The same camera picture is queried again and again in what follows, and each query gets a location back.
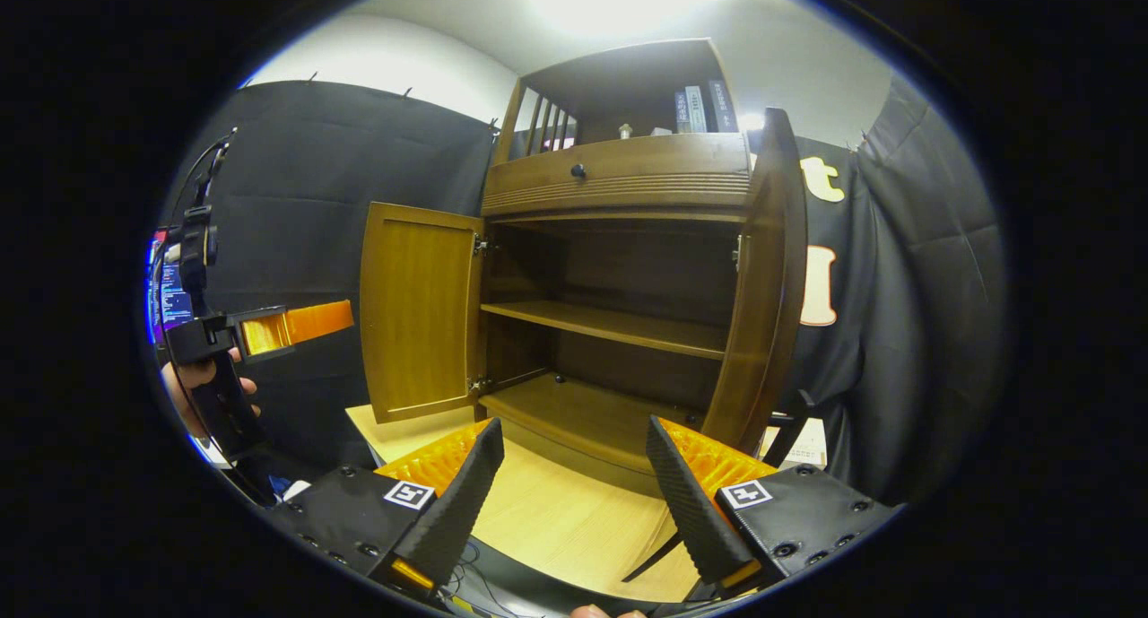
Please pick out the dark blue book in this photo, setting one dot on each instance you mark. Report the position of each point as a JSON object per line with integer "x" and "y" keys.
{"x": 682, "y": 113}

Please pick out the computer monitor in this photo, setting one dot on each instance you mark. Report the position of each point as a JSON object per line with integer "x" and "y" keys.
{"x": 170, "y": 304}

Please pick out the grey book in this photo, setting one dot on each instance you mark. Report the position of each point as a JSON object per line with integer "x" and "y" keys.
{"x": 697, "y": 109}

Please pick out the wooden double-door shoe cabinet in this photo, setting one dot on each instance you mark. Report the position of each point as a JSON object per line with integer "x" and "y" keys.
{"x": 628, "y": 268}

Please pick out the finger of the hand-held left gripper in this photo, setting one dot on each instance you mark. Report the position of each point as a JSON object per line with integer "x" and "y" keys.
{"x": 305, "y": 324}

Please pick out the wooden cabinet door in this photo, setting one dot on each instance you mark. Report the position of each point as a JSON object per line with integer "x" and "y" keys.
{"x": 762, "y": 286}
{"x": 417, "y": 313}

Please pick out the black backdrop cloth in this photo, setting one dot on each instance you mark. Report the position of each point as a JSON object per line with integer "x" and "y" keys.
{"x": 359, "y": 152}

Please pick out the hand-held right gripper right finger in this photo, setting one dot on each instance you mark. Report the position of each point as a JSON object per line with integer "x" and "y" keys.
{"x": 691, "y": 510}

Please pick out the wooden cabinet drawer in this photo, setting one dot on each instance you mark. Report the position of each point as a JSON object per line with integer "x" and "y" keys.
{"x": 646, "y": 165}

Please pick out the black book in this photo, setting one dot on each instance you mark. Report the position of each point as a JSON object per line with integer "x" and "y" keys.
{"x": 722, "y": 107}

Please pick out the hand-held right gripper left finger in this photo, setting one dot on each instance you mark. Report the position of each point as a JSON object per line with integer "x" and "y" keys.
{"x": 453, "y": 510}

